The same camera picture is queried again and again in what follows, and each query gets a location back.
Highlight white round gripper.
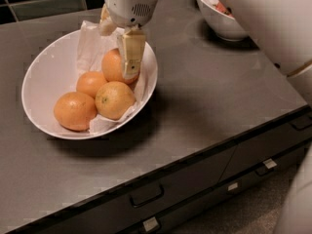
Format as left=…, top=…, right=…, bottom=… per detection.
left=98, top=0, right=158, bottom=80

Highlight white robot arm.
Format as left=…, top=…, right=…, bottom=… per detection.
left=99, top=0, right=312, bottom=234

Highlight middle small orange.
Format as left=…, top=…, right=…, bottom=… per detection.
left=76, top=71, right=106, bottom=98

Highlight large white bowl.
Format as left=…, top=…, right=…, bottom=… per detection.
left=21, top=29, right=158, bottom=139

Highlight white bowl with strawberries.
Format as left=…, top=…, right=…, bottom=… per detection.
left=196, top=0, right=248, bottom=42

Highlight red strawberries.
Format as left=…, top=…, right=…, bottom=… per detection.
left=215, top=2, right=232, bottom=17

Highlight dark left drawer front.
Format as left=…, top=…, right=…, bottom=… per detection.
left=8, top=143, right=236, bottom=234

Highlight dark drawer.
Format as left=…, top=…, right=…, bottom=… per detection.
left=8, top=143, right=236, bottom=234
left=220, top=107, right=312, bottom=180
left=118, top=142, right=310, bottom=234

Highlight dark lower drawer front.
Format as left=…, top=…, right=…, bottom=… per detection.
left=118, top=142, right=310, bottom=234

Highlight dark right drawer front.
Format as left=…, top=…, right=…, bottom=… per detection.
left=220, top=107, right=312, bottom=180

